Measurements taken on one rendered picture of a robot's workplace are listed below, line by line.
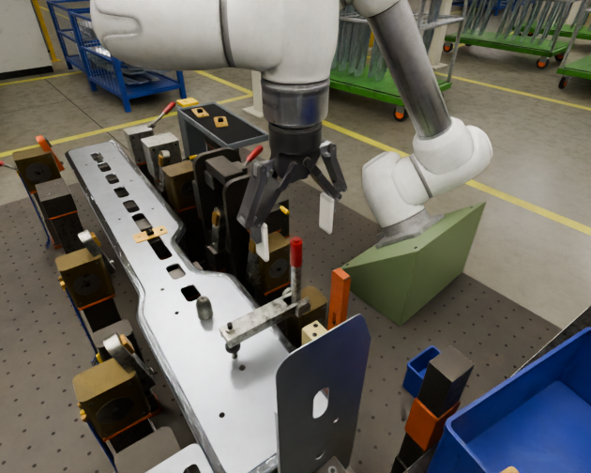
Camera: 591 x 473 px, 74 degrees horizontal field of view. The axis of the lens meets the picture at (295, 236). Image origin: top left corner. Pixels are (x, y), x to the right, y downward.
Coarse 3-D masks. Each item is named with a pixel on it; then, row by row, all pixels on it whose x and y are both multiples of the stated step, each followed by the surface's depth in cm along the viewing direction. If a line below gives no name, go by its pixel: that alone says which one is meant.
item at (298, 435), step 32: (352, 320) 36; (320, 352) 35; (352, 352) 39; (288, 384) 35; (320, 384) 39; (352, 384) 43; (288, 416) 38; (320, 416) 42; (352, 416) 48; (288, 448) 42; (320, 448) 47
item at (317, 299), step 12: (312, 288) 80; (312, 300) 77; (324, 300) 77; (312, 312) 76; (324, 312) 78; (288, 324) 80; (300, 324) 76; (324, 324) 80; (288, 336) 83; (300, 336) 78
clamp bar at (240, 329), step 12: (276, 300) 74; (288, 300) 76; (300, 300) 74; (252, 312) 72; (264, 312) 72; (276, 312) 72; (288, 312) 73; (228, 324) 68; (240, 324) 70; (252, 324) 70; (264, 324) 70; (228, 336) 68; (240, 336) 68; (228, 348) 70
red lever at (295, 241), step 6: (294, 240) 66; (300, 240) 67; (294, 246) 66; (300, 246) 67; (294, 252) 67; (300, 252) 68; (294, 258) 68; (300, 258) 68; (294, 264) 69; (300, 264) 69; (294, 270) 70; (300, 270) 71; (294, 276) 71; (300, 276) 71; (294, 282) 72; (300, 282) 72; (294, 288) 73; (300, 288) 73; (294, 294) 74; (300, 294) 74; (294, 300) 75
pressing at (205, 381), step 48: (96, 144) 151; (96, 192) 121; (144, 192) 121; (144, 288) 87; (240, 288) 87; (144, 336) 78; (192, 336) 77; (192, 384) 68; (240, 384) 68; (192, 432) 62; (240, 432) 62
